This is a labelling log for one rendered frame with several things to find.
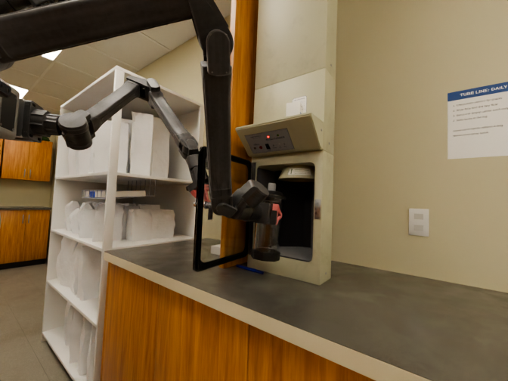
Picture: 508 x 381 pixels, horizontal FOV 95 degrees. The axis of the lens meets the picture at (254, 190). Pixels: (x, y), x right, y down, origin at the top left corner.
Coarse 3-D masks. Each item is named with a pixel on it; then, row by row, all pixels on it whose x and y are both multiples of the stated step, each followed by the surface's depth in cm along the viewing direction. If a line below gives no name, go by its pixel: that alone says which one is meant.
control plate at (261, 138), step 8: (248, 136) 92; (256, 136) 90; (264, 136) 88; (272, 136) 87; (280, 136) 85; (288, 136) 83; (256, 144) 93; (264, 144) 91; (272, 144) 89; (280, 144) 87; (288, 144) 86; (256, 152) 96; (264, 152) 94
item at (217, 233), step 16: (208, 176) 77; (240, 176) 93; (208, 192) 77; (208, 208) 77; (208, 224) 77; (224, 224) 84; (240, 224) 93; (208, 240) 77; (224, 240) 84; (240, 240) 93; (208, 256) 77; (224, 256) 84
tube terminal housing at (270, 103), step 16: (288, 80) 93; (304, 80) 89; (320, 80) 85; (256, 96) 103; (272, 96) 97; (288, 96) 93; (320, 96) 85; (256, 112) 102; (272, 112) 97; (320, 112) 84; (256, 160) 100; (272, 160) 95; (288, 160) 91; (304, 160) 87; (320, 160) 83; (320, 176) 83; (320, 192) 82; (320, 224) 82; (320, 240) 81; (320, 256) 81; (272, 272) 92; (288, 272) 88; (304, 272) 84; (320, 272) 81
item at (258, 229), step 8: (264, 200) 81; (272, 200) 80; (280, 200) 82; (272, 208) 80; (280, 208) 82; (256, 224) 82; (264, 224) 80; (280, 224) 82; (256, 232) 82; (264, 232) 80; (272, 232) 80; (256, 240) 81; (264, 240) 79; (272, 240) 80; (256, 248) 80; (264, 248) 79; (272, 248) 79
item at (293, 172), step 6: (288, 168) 94; (294, 168) 92; (300, 168) 92; (306, 168) 92; (312, 168) 93; (282, 174) 96; (288, 174) 92; (294, 174) 91; (300, 174) 90; (306, 174) 90; (312, 174) 92; (282, 180) 104; (288, 180) 106; (294, 180) 107; (300, 180) 106; (306, 180) 105; (312, 180) 103
